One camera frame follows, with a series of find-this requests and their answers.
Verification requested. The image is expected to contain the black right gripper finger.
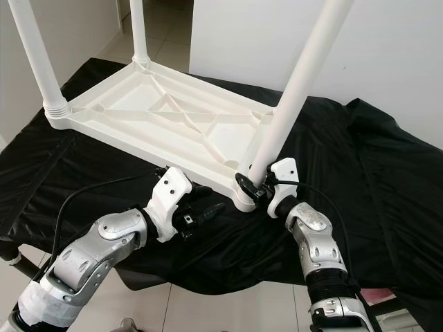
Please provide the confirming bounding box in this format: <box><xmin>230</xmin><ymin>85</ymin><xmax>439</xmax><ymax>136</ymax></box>
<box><xmin>234</xmin><ymin>173</ymin><xmax>260</xmax><ymax>198</ymax></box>

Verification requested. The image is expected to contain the white plastic table top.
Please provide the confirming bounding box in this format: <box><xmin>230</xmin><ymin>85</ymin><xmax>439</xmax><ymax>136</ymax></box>
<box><xmin>45</xmin><ymin>57</ymin><xmax>278</xmax><ymax>212</ymax></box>

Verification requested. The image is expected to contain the white plastic table leg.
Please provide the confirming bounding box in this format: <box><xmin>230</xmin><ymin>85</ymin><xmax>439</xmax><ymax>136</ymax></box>
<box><xmin>248</xmin><ymin>0</ymin><xmax>354</xmax><ymax>181</ymax></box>
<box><xmin>7</xmin><ymin>0</ymin><xmax>71</xmax><ymax>120</ymax></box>
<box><xmin>130</xmin><ymin>0</ymin><xmax>152</xmax><ymax>66</ymax></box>

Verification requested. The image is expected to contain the pink stool seat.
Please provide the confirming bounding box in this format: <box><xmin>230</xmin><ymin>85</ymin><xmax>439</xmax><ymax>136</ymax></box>
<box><xmin>367</xmin><ymin>289</ymin><xmax>399</xmax><ymax>305</ymax></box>

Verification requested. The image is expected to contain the black metal bar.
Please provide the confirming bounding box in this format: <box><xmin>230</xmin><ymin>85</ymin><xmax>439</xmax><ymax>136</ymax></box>
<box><xmin>363</xmin><ymin>294</ymin><xmax>423</xmax><ymax>322</ymax></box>

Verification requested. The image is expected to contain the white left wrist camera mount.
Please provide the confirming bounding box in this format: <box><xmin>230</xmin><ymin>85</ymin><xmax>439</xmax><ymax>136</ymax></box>
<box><xmin>145</xmin><ymin>167</ymin><xmax>193</xmax><ymax>243</ymax></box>

